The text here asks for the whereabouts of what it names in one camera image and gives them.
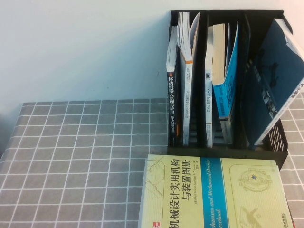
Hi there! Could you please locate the dark blue cover book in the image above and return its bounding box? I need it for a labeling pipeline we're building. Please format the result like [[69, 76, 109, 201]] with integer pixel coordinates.
[[247, 18, 304, 147]]

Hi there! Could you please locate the thin white spine book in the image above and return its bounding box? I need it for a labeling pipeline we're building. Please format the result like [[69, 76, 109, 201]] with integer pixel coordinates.
[[204, 25, 215, 148]]

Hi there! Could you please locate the black spine robotics book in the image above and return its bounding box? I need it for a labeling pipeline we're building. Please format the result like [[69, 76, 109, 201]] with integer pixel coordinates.
[[166, 25, 179, 147]]

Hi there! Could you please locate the black plastic book stand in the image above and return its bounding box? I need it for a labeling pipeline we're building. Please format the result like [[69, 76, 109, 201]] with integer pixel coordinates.
[[167, 9, 293, 171]]

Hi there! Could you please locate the blue and grey Billion Dollar book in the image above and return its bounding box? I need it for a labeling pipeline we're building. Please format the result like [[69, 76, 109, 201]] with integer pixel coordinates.
[[211, 21, 239, 145]]

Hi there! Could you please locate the grey checked tablecloth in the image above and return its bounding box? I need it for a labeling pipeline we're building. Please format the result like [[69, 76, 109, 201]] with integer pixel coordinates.
[[0, 91, 304, 228]]

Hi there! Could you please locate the white spine orange band book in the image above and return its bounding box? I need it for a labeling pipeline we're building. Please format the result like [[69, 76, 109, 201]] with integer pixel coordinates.
[[177, 11, 200, 147]]

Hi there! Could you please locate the yellow mechanical devices book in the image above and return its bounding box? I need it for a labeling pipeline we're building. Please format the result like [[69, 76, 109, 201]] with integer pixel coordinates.
[[137, 154, 296, 228]]

